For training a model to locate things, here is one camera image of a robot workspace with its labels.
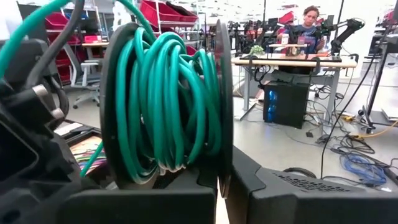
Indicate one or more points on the black spool white label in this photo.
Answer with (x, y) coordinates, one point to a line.
(107, 93)

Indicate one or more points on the black computer tower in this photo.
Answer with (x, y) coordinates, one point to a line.
(286, 104)

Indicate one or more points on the metal shelf rack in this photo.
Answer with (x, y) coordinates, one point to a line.
(157, 18)

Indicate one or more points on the red bin storage rack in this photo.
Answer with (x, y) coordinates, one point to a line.
(57, 21)

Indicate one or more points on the black distant robot arm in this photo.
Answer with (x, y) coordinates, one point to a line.
(342, 34)

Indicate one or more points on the person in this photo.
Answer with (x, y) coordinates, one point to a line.
(308, 28)

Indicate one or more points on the red plastic shelf bin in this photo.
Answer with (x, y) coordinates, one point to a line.
(191, 50)
(155, 12)

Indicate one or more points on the grey office chair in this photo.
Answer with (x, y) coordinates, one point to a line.
(84, 81)

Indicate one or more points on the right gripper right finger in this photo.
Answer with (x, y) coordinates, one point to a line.
(311, 207)

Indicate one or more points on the black tripod stand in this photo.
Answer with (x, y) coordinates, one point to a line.
(377, 77)

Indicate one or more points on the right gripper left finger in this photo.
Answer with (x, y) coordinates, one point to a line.
(140, 207)

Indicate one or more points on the wooden distant workbench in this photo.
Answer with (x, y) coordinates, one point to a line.
(295, 62)

